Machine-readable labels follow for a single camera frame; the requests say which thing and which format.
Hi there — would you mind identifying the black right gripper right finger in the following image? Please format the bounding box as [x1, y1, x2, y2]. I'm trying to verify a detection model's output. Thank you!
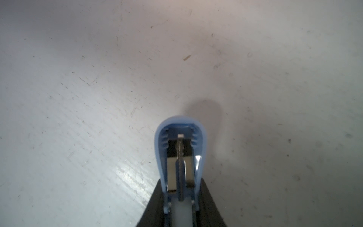
[197, 178, 227, 227]

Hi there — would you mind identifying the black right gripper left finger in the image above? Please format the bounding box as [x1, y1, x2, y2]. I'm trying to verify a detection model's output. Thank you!
[136, 180, 164, 227]

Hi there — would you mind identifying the blue mini stapler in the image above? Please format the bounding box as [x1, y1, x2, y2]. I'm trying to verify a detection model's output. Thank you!
[154, 116, 207, 227]

